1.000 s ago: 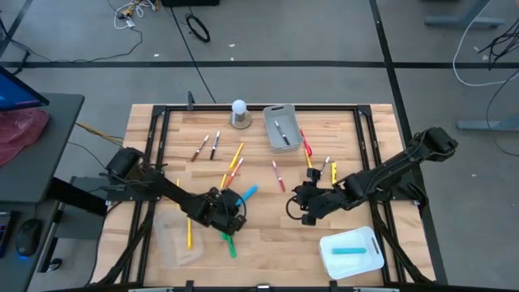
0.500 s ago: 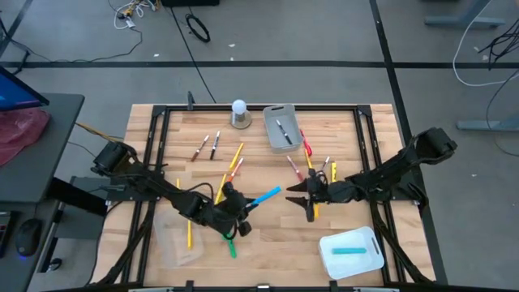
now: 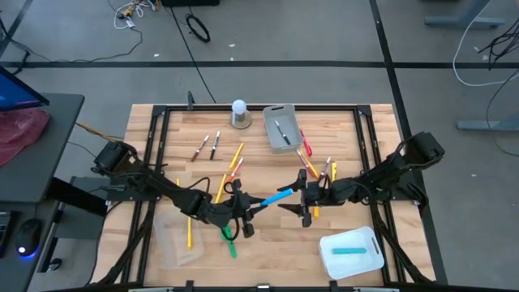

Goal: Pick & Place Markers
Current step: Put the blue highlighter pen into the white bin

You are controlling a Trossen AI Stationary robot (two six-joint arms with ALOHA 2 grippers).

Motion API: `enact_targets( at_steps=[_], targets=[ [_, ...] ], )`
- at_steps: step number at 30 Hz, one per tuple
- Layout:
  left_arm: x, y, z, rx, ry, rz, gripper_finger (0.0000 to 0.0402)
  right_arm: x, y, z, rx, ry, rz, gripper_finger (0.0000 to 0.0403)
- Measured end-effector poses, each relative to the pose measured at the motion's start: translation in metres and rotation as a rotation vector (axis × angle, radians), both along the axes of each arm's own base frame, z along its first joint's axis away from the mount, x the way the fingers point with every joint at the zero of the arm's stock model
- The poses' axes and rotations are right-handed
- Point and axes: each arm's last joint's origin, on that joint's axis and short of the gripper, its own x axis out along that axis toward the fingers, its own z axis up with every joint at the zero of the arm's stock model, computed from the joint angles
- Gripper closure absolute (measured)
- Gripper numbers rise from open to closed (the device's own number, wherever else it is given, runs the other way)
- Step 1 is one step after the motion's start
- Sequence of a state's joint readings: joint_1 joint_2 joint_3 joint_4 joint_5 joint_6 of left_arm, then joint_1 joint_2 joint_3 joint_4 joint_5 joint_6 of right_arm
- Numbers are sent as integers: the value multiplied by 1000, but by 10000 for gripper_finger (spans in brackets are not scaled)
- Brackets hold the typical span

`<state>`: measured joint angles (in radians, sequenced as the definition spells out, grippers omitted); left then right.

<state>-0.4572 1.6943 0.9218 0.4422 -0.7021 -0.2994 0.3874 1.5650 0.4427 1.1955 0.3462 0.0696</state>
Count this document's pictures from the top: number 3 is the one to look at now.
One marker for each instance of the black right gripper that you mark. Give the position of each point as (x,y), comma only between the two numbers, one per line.
(332,192)

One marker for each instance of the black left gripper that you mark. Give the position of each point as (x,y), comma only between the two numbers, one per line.
(229,213)

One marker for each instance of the blue highlighter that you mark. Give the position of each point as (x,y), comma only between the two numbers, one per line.
(277,197)

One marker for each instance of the red whiteboard marker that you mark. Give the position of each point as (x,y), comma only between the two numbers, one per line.
(302,158)

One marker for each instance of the brown whiteboard marker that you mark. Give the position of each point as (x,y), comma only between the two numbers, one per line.
(200,148)
(325,166)

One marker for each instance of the green highlighter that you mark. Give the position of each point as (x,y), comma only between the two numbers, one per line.
(232,249)
(225,235)

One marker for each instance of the orange whiteboard marker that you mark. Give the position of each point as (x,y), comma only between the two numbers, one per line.
(237,167)

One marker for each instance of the thin red highlighter pen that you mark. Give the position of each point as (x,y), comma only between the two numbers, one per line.
(306,144)

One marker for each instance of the black whiteboard marker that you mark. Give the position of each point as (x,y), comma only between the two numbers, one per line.
(282,132)
(215,145)

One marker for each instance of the teal highlighter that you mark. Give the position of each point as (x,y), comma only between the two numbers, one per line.
(348,250)

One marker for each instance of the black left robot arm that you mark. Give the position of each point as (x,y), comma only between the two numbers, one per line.
(162,185)

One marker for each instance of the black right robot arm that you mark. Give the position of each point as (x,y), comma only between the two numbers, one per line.
(389,169)

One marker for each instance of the grey plastic bin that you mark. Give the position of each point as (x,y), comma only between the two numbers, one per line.
(271,134)

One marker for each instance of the white plastic bin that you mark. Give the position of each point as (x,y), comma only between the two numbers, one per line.
(348,267)

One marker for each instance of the clear plastic container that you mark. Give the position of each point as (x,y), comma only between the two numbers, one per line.
(170,243)

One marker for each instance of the bulb lamp on metal base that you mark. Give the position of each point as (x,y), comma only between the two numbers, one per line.
(239,107)

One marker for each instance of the black controller box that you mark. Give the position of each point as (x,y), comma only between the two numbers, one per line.
(77,194)

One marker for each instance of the grey desk leg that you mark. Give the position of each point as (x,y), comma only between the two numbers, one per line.
(486,125)
(462,21)

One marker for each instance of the black caster wheel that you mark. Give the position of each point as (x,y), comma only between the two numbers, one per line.
(54,264)

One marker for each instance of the black floor box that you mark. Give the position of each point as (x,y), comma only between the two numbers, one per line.
(190,2)

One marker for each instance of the black side desk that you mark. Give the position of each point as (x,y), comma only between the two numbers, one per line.
(40,170)

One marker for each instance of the black computer mouse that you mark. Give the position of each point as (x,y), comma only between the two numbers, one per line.
(28,237)

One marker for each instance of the maroon cloth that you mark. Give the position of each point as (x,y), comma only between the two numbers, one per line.
(20,130)

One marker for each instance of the black keyboard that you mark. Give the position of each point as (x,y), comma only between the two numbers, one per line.
(5,233)

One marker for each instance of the black computer monitor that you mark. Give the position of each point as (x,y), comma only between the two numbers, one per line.
(16,93)

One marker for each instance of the black clamp post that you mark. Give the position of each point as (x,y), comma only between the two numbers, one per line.
(190,99)

